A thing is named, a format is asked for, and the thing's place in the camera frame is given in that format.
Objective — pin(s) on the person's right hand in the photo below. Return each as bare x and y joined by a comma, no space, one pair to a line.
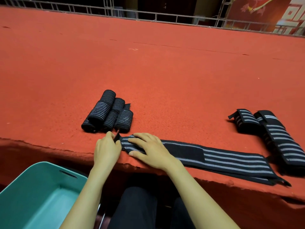
156,152

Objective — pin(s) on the person's left hand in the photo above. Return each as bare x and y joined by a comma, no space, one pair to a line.
104,152

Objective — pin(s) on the person's right thumb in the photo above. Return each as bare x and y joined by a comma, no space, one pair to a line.
136,155

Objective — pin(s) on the person's right middle finger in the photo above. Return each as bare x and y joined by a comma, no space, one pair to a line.
142,135

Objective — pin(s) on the person's left thumb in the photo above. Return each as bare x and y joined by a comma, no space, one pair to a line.
118,145

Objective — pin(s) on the black striped wrist wrap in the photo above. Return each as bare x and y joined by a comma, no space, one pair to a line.
214,159

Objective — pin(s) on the person's right forearm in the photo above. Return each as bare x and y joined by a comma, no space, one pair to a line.
200,200

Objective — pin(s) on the person's left forearm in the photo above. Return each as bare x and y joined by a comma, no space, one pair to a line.
87,200

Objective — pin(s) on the small rolled black striped wrap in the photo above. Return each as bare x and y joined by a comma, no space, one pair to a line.
88,126

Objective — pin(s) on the large rolled black striped wrap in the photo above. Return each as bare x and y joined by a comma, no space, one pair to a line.
102,107

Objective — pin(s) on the person's black trousers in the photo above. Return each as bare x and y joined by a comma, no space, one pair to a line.
135,209

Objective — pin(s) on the red felt table cover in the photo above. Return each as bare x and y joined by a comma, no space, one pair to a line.
166,73

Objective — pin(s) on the teal plastic bin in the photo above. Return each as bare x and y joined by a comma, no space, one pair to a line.
40,200

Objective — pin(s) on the short folded black striped wrap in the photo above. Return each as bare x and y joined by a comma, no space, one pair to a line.
246,119

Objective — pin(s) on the grey metal truss railing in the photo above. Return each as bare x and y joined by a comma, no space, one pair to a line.
154,16

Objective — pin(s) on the long loose black striped wrap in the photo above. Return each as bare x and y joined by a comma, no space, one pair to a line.
281,140

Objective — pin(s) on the red patterned banner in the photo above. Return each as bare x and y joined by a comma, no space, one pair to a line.
257,9

